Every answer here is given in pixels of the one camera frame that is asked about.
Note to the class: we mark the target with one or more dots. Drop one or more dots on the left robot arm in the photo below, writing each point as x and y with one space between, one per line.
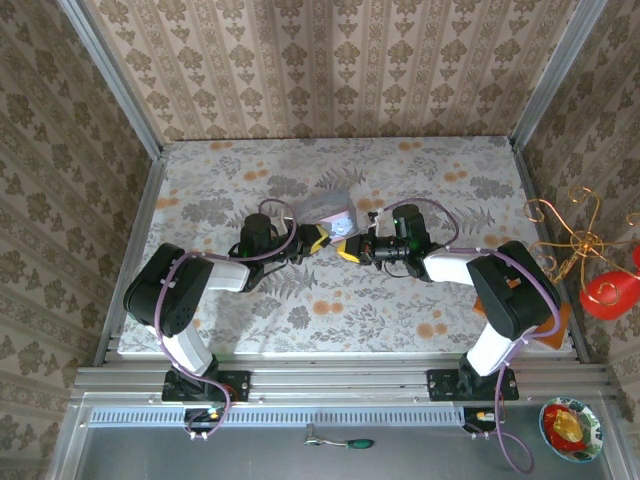
170 295

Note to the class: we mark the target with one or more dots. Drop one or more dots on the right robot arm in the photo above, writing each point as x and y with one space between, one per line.
510 295

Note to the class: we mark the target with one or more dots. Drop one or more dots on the floral tablecloth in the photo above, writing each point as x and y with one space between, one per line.
350 310

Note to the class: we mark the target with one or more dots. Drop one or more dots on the black connector board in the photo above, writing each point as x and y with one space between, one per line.
197 415
475 416

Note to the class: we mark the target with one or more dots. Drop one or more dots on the red hourglass-shaped ornament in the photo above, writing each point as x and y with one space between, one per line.
600 305

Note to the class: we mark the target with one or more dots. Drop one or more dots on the red item in bowl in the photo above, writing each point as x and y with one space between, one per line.
552 420

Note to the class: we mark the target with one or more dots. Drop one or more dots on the grey metal tray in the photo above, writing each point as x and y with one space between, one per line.
200 460

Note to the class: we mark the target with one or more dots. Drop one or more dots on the yellow item in bowl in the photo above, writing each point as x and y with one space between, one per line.
567 425

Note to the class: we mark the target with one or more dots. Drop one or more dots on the patterned bowl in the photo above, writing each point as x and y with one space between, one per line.
595 430

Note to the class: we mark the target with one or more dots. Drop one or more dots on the aluminium cross rail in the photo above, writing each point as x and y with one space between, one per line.
340 382

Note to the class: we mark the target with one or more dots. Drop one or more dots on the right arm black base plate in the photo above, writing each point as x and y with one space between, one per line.
440 385

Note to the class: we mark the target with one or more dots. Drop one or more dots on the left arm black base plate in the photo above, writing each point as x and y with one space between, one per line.
240 385

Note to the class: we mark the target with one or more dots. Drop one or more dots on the aluminium frame post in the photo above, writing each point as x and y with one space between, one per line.
115 85
555 70

